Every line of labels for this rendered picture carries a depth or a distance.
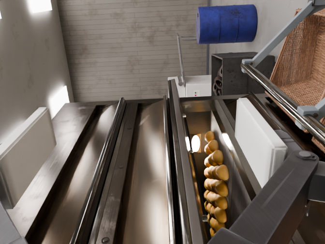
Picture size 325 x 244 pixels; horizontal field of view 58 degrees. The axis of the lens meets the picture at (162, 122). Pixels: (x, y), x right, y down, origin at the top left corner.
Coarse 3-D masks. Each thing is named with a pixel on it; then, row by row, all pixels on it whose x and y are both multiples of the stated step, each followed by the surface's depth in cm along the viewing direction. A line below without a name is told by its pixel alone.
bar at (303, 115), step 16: (320, 0) 98; (304, 16) 101; (288, 32) 103; (272, 48) 106; (240, 64) 111; (256, 64) 108; (256, 80) 93; (272, 96) 80; (288, 96) 74; (288, 112) 71; (304, 112) 63; (320, 112) 64; (304, 128) 65; (320, 128) 57
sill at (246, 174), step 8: (216, 104) 173; (216, 112) 164; (216, 120) 165; (224, 120) 152; (224, 128) 144; (232, 128) 143; (224, 136) 144; (232, 136) 136; (232, 144) 129; (232, 152) 129; (240, 152) 122; (240, 160) 117; (240, 168) 116; (248, 168) 111; (240, 176) 116; (248, 176) 107; (248, 184) 106; (256, 184) 102; (248, 192) 106; (256, 192) 98
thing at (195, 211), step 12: (180, 108) 139; (180, 120) 119; (180, 132) 109; (180, 144) 101; (192, 168) 103; (192, 180) 82; (192, 192) 77; (192, 204) 73; (192, 216) 69; (192, 228) 66; (204, 228) 80; (192, 240) 63; (204, 240) 65
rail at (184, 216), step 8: (168, 80) 173; (168, 88) 161; (176, 128) 113; (176, 136) 108; (176, 144) 102; (176, 152) 97; (176, 160) 93; (176, 168) 89; (184, 192) 78; (184, 200) 75; (184, 208) 72; (184, 216) 70; (184, 224) 68; (184, 232) 65; (184, 240) 63
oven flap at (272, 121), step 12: (252, 96) 171; (228, 108) 174; (264, 108) 153; (276, 120) 138; (288, 132) 126; (312, 204) 92; (324, 204) 90; (312, 216) 88; (324, 216) 87; (300, 228) 87; (312, 228) 85; (324, 228) 84; (312, 240) 82; (324, 240) 81
